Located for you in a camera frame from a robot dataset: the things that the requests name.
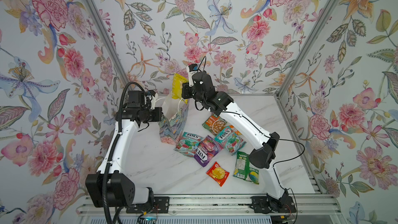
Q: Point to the red snack pack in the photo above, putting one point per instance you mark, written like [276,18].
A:
[218,174]

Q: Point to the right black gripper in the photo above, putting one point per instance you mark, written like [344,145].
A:
[187,89]

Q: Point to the teal Fox's candy pack left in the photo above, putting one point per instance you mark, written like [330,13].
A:
[188,144]

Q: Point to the floral paper gift bag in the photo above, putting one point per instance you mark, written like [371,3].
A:
[173,121]

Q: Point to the teal Fox's blossom candy pack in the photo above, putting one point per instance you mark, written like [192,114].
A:
[229,140]

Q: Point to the green orange noodle snack pack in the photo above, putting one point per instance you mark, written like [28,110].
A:
[214,124]

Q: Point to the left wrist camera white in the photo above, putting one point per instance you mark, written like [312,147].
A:
[151,97]

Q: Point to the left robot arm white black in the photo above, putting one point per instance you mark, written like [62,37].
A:
[110,184]

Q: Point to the yellow snack pack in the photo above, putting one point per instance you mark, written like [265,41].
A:
[178,81]

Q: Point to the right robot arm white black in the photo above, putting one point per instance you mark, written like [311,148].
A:
[263,142]

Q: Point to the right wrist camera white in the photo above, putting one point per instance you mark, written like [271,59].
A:
[191,70]

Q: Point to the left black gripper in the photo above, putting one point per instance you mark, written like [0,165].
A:
[157,116]

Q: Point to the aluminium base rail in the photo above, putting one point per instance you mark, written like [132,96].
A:
[301,204]

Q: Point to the purple Fox's berries candy pack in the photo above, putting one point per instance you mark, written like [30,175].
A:
[206,150]

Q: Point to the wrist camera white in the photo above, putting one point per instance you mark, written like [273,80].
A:
[151,97]
[191,70]

